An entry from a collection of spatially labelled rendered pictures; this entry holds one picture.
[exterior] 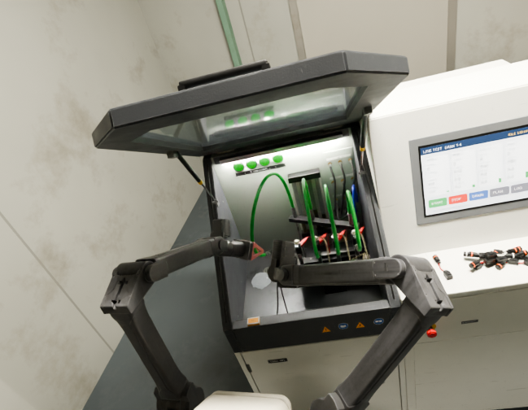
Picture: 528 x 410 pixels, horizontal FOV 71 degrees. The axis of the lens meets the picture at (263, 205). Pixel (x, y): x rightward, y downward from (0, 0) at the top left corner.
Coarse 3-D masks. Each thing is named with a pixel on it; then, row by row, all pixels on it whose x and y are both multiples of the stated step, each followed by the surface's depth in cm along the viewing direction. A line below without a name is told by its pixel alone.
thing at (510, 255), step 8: (512, 248) 138; (520, 248) 140; (472, 256) 141; (480, 256) 140; (488, 256) 137; (496, 256) 138; (504, 256) 138; (512, 256) 137; (520, 256) 137; (472, 264) 137; (480, 264) 139; (496, 264) 137; (504, 264) 137
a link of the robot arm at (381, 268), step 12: (288, 264) 104; (300, 264) 101; (312, 264) 98; (324, 264) 94; (336, 264) 90; (348, 264) 87; (360, 264) 84; (372, 264) 81; (384, 264) 75; (396, 264) 73; (288, 276) 104; (300, 276) 100; (312, 276) 97; (324, 276) 93; (336, 276) 90; (348, 276) 86; (360, 276) 83; (372, 276) 81; (384, 276) 74; (396, 276) 72
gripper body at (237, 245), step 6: (234, 240) 138; (240, 240) 136; (234, 246) 130; (240, 246) 132; (246, 246) 133; (252, 246) 132; (234, 252) 130; (240, 252) 132; (246, 252) 132; (240, 258) 134; (246, 258) 132
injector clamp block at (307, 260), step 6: (360, 252) 161; (306, 258) 167; (312, 258) 166; (324, 258) 164; (330, 258) 163; (336, 258) 162; (342, 258) 162; (348, 258) 162; (360, 258) 162; (324, 288) 164; (330, 288) 164; (336, 288) 164; (342, 288) 164
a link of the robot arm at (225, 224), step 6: (216, 222) 128; (222, 222) 128; (228, 222) 130; (216, 228) 127; (222, 228) 128; (228, 228) 130; (210, 234) 128; (216, 234) 127; (222, 234) 126; (228, 234) 129; (222, 240) 122; (222, 246) 121
